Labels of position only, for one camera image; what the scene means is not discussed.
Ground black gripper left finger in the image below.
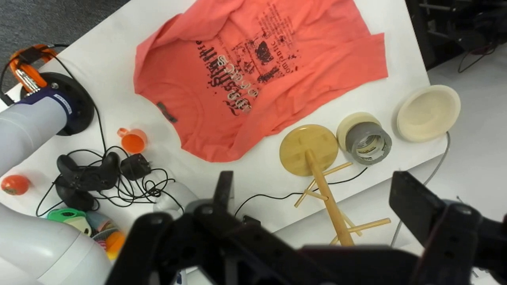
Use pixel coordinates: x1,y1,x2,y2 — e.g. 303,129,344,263
105,170,298,285

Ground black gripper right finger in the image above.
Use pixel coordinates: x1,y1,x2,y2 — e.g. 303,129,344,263
389,170,507,285

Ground coral pink printed t-shirt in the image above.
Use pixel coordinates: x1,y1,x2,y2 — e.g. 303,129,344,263
132,0,390,163

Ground orange toy fruit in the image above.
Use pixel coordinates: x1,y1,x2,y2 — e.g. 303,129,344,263
102,230,129,263

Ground small black power adapter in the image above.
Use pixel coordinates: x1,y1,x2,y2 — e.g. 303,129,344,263
119,154,154,182

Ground small orange cup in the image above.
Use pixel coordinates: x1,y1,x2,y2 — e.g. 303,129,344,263
116,127,149,155

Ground cream shallow bowl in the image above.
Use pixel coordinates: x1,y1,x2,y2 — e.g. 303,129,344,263
393,84,463,144

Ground wooden mug tree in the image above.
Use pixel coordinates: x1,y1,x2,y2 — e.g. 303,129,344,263
278,124,393,249

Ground black game controller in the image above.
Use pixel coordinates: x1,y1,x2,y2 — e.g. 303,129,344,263
54,151,122,212

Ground cream masking tape roll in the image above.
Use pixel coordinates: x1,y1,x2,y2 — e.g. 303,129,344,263
335,111,384,155

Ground black round stand base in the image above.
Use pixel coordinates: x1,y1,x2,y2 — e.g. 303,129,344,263
38,72,97,138

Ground red toy tomato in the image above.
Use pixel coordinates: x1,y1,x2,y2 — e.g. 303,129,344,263
0,173,32,197

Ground orange clamp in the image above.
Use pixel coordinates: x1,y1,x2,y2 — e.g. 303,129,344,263
7,45,59,95

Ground long gray cable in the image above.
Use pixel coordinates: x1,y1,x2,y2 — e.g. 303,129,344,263
389,132,452,249

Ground thin black camera cable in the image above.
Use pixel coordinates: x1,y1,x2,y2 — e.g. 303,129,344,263
232,165,370,219

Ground white articulated camera stand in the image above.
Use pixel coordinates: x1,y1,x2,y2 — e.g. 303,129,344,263
0,89,116,285

